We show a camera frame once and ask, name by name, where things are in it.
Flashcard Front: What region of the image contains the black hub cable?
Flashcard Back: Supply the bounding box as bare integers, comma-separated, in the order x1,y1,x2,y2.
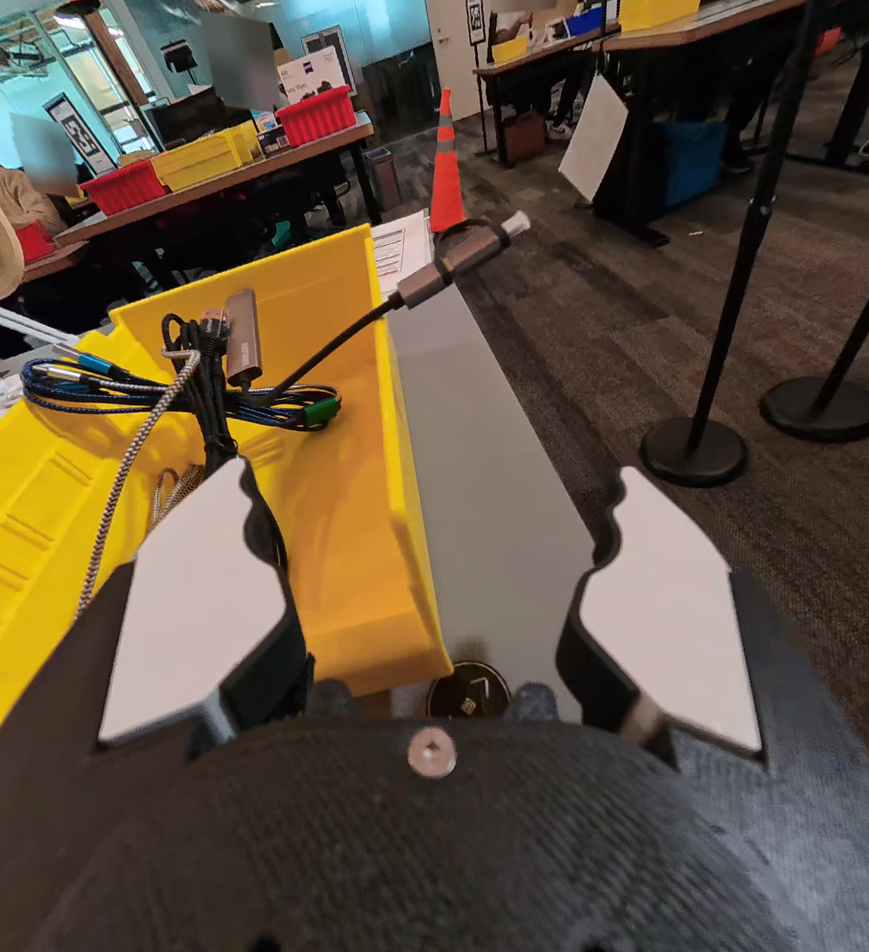
237,210,532,406

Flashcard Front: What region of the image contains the printed paper sheet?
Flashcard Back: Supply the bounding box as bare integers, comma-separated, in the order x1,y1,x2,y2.
370,210,433,298

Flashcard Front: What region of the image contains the framed marker sign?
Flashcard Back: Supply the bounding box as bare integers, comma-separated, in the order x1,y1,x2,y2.
44,93,117,177

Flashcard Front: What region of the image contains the white paper sign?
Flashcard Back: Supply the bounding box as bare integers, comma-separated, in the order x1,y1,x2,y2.
557,74,630,203

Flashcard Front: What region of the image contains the black round desk grommet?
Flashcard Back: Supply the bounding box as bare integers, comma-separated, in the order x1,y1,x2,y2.
426,660,513,718

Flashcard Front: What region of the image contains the black stanchion post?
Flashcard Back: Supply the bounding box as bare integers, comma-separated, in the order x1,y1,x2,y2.
639,0,826,488
760,223,869,443

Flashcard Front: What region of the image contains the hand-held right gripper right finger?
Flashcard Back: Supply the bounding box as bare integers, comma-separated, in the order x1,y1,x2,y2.
556,466,764,769

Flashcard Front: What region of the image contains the orange traffic cone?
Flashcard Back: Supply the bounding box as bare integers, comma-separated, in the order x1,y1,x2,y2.
429,89,469,233

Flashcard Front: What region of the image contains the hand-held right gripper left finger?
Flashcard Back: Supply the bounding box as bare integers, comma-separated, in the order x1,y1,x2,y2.
98,455,310,748

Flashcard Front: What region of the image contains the small yellow plastic bin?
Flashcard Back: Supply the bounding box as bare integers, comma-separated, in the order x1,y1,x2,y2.
150,122,260,190

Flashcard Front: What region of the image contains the white mount bracket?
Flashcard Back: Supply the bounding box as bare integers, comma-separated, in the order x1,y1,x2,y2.
0,281,80,345

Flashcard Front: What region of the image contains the wooden table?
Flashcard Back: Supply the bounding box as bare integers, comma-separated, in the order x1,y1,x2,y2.
55,119,383,250

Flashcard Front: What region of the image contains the red plastic bin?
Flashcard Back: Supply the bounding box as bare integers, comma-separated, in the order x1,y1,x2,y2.
81,158,171,217
277,85,357,147

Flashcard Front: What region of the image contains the blue braided cable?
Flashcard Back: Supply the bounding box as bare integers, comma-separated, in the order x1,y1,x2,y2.
21,356,342,432

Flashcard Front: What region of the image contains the black white braided cable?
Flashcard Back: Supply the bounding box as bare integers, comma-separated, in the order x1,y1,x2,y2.
76,350,206,618

